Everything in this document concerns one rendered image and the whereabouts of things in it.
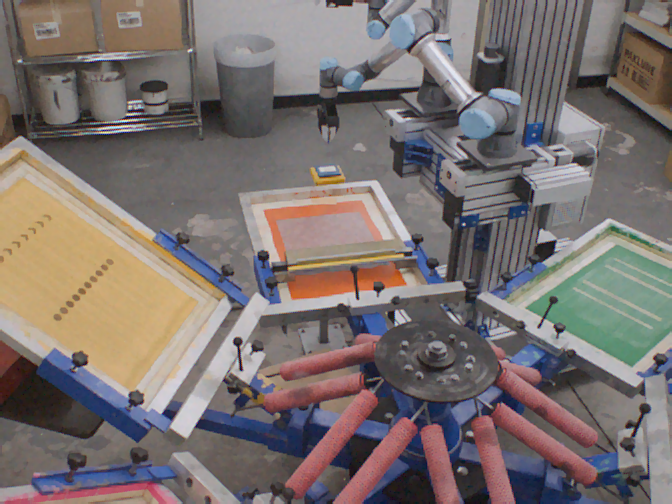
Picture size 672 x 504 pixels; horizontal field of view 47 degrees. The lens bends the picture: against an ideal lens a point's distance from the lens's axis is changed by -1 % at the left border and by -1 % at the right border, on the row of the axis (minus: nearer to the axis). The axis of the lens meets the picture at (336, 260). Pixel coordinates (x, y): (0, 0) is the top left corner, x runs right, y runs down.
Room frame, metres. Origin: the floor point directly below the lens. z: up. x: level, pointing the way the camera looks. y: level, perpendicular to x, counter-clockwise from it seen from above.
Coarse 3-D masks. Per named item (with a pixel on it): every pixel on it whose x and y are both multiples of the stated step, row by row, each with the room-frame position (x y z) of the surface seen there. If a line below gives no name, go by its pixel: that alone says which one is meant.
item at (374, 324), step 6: (360, 318) 1.94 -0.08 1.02; (366, 318) 1.91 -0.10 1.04; (372, 318) 1.91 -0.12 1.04; (378, 318) 1.91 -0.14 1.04; (366, 324) 1.88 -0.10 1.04; (372, 324) 1.88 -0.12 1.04; (378, 324) 1.88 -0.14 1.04; (384, 324) 1.88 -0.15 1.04; (366, 330) 1.87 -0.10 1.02; (372, 330) 1.85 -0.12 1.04; (378, 330) 1.85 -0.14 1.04; (384, 330) 1.85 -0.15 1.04
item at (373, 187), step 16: (256, 192) 2.76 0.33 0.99; (272, 192) 2.77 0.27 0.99; (288, 192) 2.77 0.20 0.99; (304, 192) 2.78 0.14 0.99; (320, 192) 2.80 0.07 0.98; (336, 192) 2.82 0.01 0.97; (352, 192) 2.84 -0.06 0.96; (368, 192) 2.85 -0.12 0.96; (384, 208) 2.67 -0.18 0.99; (256, 224) 2.52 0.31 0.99; (400, 224) 2.55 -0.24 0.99; (256, 240) 2.41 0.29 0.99; (400, 240) 2.46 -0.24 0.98; (416, 272) 2.28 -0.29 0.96
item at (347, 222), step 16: (320, 208) 2.71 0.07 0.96; (336, 208) 2.72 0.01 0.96; (352, 208) 2.72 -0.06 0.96; (336, 224) 2.59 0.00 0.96; (352, 224) 2.60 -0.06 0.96; (368, 224) 2.60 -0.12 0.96; (336, 240) 2.48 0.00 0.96; (352, 240) 2.48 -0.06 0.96; (368, 240) 2.49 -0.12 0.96; (368, 272) 2.28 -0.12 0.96; (384, 272) 2.28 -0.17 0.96; (400, 272) 2.28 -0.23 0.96; (352, 288) 2.18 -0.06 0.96; (368, 288) 2.18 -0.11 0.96
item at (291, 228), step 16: (288, 208) 2.71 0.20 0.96; (304, 208) 2.71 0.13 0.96; (272, 224) 2.58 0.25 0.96; (288, 224) 2.58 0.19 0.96; (304, 224) 2.59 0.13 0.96; (320, 224) 2.59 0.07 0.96; (272, 240) 2.47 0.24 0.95; (288, 240) 2.47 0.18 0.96; (304, 240) 2.47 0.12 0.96; (320, 240) 2.48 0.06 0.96; (320, 272) 2.27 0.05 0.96; (336, 272) 2.27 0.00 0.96; (288, 288) 2.16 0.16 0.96; (304, 288) 2.17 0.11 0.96; (320, 288) 2.17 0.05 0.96; (336, 288) 2.18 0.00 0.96
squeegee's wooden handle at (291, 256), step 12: (384, 240) 2.33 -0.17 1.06; (396, 240) 2.33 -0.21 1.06; (288, 252) 2.23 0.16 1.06; (300, 252) 2.23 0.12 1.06; (312, 252) 2.24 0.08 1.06; (324, 252) 2.24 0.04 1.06; (336, 252) 2.25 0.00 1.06; (348, 252) 2.25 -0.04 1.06; (396, 252) 2.27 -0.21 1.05; (288, 264) 2.18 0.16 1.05
